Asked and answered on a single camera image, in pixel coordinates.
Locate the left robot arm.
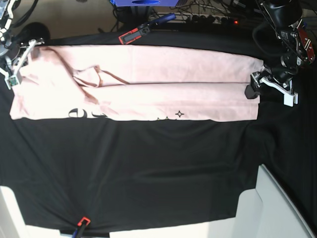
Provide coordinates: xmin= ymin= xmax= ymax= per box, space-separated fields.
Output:
xmin=245 ymin=0 xmax=316 ymax=107

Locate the pink T-shirt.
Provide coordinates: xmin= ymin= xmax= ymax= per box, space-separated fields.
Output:
xmin=10 ymin=45 xmax=264 ymax=122

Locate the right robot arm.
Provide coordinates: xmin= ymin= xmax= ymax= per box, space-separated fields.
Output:
xmin=0 ymin=0 xmax=45 ymax=90

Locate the red black clamp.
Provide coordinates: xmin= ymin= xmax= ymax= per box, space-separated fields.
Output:
xmin=118 ymin=13 xmax=176 ymax=45

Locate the blue plastic box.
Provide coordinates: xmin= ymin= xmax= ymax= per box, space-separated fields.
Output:
xmin=110 ymin=0 xmax=187 ymax=7

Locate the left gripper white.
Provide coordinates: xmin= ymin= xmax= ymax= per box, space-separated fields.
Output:
xmin=244 ymin=66 xmax=299 ymax=107

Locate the black power strip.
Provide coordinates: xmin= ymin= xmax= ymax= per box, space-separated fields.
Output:
xmin=153 ymin=12 xmax=238 ymax=25

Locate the black table cloth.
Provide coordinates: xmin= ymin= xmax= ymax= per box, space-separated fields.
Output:
xmin=0 ymin=27 xmax=317 ymax=235

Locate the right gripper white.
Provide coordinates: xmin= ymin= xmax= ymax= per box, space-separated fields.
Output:
xmin=0 ymin=38 xmax=45 ymax=90

